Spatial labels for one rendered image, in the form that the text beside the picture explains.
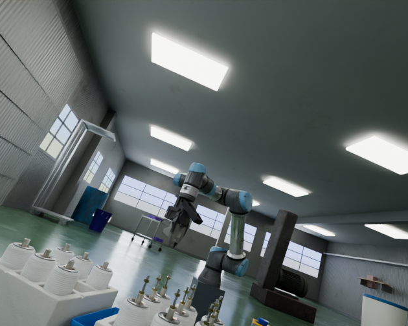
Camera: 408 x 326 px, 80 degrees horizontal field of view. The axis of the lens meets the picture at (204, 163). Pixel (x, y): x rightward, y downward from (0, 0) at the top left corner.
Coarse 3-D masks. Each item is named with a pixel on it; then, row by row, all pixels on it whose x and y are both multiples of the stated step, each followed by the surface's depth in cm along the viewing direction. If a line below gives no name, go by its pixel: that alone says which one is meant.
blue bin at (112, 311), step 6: (96, 312) 96; (102, 312) 100; (108, 312) 104; (114, 312) 108; (72, 318) 84; (78, 318) 86; (84, 318) 89; (90, 318) 93; (96, 318) 97; (102, 318) 101; (72, 324) 82; (78, 324) 82; (84, 324) 90; (90, 324) 94
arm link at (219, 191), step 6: (180, 174) 122; (186, 174) 121; (174, 180) 122; (180, 180) 120; (180, 186) 122; (216, 186) 148; (198, 192) 131; (216, 192) 142; (222, 192) 147; (210, 198) 145; (216, 198) 145; (222, 198) 147; (222, 204) 150
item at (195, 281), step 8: (192, 280) 161; (200, 288) 146; (208, 288) 147; (216, 288) 148; (192, 296) 145; (200, 296) 145; (208, 296) 145; (216, 296) 146; (192, 304) 143; (200, 304) 143; (208, 304) 144; (200, 312) 142; (208, 312) 143; (200, 320) 141
